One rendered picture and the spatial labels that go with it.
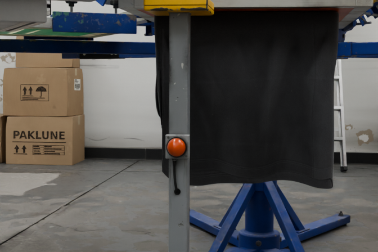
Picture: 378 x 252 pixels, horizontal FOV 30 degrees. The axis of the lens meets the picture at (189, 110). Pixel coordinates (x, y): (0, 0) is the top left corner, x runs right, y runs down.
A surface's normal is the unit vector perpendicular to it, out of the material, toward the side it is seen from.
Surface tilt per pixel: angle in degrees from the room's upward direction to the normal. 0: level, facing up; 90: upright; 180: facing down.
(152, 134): 90
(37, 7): 90
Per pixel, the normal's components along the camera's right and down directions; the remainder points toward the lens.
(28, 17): 0.40, 0.05
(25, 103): -0.21, 0.06
